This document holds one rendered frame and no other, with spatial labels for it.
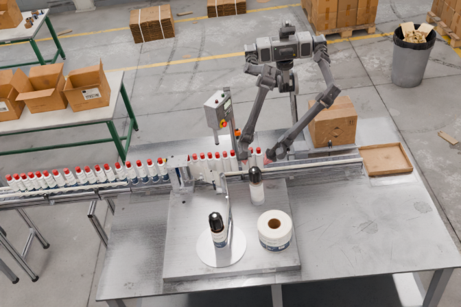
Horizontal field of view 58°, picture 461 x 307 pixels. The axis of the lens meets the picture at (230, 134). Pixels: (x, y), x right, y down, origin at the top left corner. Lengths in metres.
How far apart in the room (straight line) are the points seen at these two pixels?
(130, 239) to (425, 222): 1.85
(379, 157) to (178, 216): 1.47
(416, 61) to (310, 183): 2.54
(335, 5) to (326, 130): 3.17
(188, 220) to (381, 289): 1.42
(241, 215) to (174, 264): 0.51
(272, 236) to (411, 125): 2.69
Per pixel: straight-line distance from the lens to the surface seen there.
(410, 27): 5.24
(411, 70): 5.13
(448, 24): 6.31
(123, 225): 2.94
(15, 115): 4.41
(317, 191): 2.89
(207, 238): 2.64
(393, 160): 3.15
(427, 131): 4.72
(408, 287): 3.29
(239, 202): 2.79
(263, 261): 2.52
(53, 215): 4.44
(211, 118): 2.66
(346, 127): 3.08
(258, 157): 2.85
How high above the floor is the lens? 3.04
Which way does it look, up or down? 41 degrees down
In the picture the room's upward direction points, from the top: 9 degrees counter-clockwise
